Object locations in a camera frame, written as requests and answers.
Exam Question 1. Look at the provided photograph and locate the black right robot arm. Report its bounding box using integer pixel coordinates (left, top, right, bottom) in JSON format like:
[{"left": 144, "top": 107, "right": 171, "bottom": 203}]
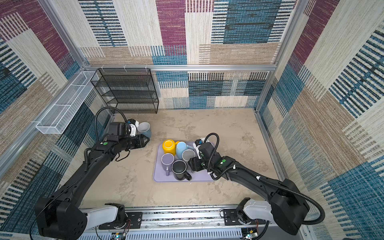
[{"left": 189, "top": 140, "right": 310, "bottom": 235}]

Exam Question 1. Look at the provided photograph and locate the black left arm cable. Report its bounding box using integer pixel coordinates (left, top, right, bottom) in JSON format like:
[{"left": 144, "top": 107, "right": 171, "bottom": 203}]
[{"left": 94, "top": 106, "right": 128, "bottom": 142}]

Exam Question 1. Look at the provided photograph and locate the yellow round mug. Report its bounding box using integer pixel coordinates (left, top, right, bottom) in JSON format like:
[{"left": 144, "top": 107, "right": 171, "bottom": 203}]
[{"left": 162, "top": 140, "right": 179, "bottom": 156}]

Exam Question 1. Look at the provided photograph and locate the grey ceramic mug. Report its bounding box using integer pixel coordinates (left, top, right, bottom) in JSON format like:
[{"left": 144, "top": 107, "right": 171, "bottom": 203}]
[{"left": 182, "top": 149, "right": 196, "bottom": 169}]

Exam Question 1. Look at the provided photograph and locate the black wire shelf rack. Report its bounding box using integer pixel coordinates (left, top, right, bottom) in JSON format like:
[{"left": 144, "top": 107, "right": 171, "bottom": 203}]
[{"left": 91, "top": 68, "right": 159, "bottom": 114}]

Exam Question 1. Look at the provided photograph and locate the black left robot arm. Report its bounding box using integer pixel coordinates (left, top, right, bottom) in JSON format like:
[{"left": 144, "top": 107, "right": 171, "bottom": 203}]
[{"left": 35, "top": 120, "right": 150, "bottom": 240}]

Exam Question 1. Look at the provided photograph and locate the lavender plastic tray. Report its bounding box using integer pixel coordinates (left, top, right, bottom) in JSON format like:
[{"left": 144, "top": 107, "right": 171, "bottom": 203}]
[{"left": 153, "top": 143, "right": 213, "bottom": 183}]

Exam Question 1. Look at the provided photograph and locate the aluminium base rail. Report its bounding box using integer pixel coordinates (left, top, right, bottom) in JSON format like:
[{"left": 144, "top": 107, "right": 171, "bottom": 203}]
[{"left": 73, "top": 205, "right": 303, "bottom": 240}]

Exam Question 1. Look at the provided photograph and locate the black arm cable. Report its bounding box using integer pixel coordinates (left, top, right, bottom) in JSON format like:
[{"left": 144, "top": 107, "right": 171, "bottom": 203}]
[
  {"left": 202, "top": 132, "right": 326, "bottom": 226},
  {"left": 94, "top": 106, "right": 128, "bottom": 142}
]

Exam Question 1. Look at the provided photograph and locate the lavender ceramic mug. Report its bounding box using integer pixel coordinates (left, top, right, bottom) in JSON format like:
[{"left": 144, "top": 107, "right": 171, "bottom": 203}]
[{"left": 161, "top": 153, "right": 175, "bottom": 176}]

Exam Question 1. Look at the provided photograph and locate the white wire mesh basket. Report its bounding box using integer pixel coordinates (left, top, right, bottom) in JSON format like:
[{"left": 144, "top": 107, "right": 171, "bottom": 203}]
[{"left": 36, "top": 71, "right": 96, "bottom": 135}]

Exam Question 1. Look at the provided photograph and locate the black ceramic mug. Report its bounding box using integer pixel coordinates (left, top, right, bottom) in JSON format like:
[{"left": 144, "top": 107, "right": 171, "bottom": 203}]
[{"left": 172, "top": 160, "right": 192, "bottom": 181}]

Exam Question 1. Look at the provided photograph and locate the light blue plain mug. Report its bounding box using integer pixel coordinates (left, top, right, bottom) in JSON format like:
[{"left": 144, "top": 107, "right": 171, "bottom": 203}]
[{"left": 176, "top": 142, "right": 193, "bottom": 160}]

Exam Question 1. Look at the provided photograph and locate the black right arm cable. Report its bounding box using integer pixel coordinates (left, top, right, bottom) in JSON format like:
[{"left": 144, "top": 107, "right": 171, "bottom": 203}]
[{"left": 202, "top": 132, "right": 326, "bottom": 226}]

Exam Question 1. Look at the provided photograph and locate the blue floral dotted mug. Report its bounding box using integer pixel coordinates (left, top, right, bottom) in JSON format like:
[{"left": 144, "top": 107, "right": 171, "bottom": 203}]
[{"left": 137, "top": 122, "right": 152, "bottom": 138}]

